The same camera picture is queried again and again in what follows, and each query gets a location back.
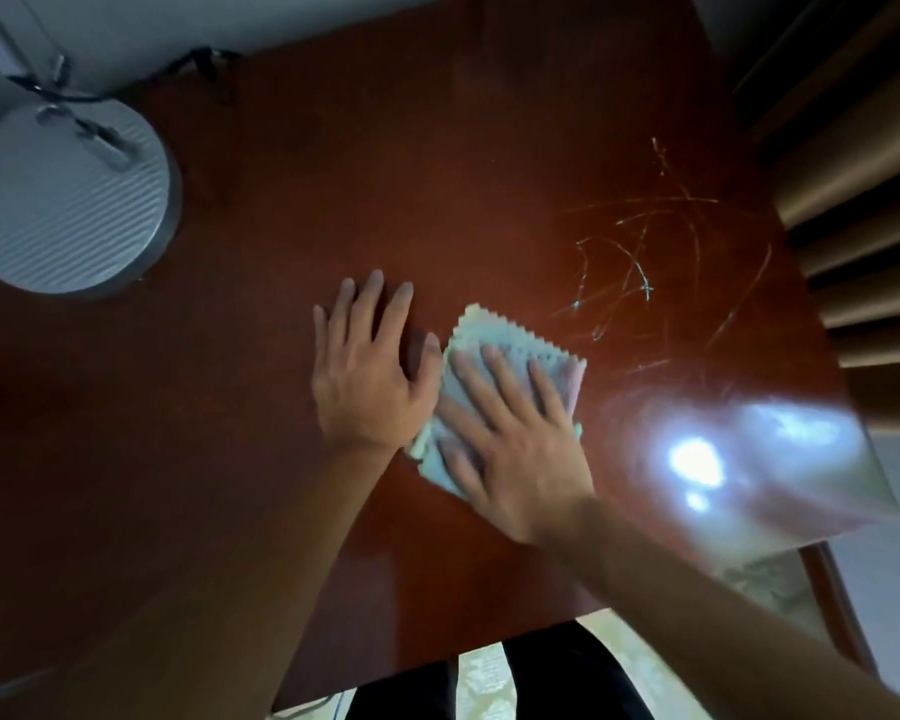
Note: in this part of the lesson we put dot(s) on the brown wooden furniture frame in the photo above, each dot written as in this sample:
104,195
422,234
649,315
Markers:
844,607

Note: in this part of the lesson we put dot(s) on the person's left forearm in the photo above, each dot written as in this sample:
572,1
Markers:
270,577

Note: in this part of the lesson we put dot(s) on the person's left little finger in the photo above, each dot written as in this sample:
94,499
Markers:
320,337

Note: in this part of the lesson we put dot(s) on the person's black trousers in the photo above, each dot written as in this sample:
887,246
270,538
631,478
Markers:
570,674

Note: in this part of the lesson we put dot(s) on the person's right thumb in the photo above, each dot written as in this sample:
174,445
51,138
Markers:
456,442

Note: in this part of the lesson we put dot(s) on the person's right hand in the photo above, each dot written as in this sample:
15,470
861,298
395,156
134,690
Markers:
529,464

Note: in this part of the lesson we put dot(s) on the person's left hand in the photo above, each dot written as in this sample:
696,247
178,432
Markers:
364,389

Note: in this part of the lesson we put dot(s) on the person's left thumb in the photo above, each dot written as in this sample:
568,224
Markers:
429,367

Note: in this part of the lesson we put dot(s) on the person's right forearm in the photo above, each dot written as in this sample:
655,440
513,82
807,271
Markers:
720,622

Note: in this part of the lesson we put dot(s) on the person's left middle finger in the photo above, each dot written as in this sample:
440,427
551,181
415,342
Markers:
371,307

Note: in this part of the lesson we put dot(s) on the person's right middle finger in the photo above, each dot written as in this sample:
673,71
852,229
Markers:
506,378

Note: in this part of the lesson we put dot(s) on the brown pleated curtain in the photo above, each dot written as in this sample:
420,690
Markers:
847,179

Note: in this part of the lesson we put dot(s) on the pale zigzag-edged cleaning cloth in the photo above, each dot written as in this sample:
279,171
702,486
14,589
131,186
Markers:
487,337

